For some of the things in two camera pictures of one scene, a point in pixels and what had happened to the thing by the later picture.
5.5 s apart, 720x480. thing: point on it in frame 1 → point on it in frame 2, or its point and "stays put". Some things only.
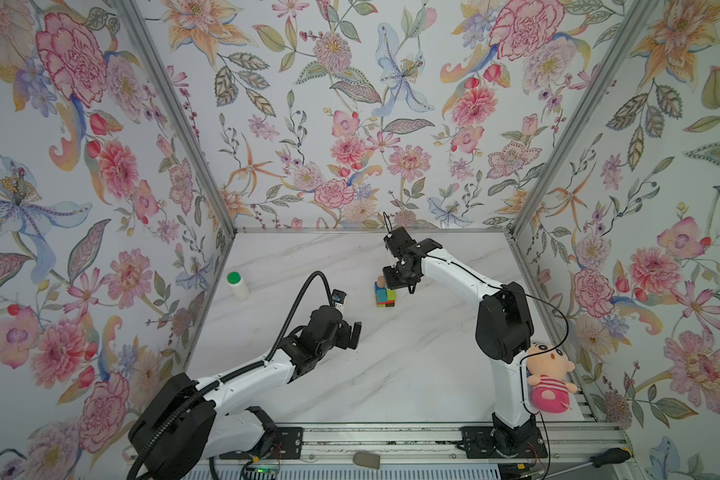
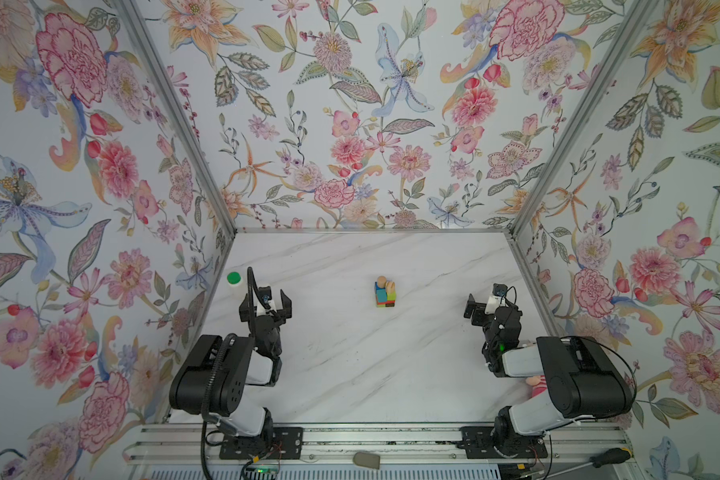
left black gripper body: [340, 338] → [273, 326]
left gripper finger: [356, 335] → [286, 311]
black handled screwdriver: [606, 458] stays put
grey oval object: [368, 460] stays put
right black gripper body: [396, 277] → [489, 340]
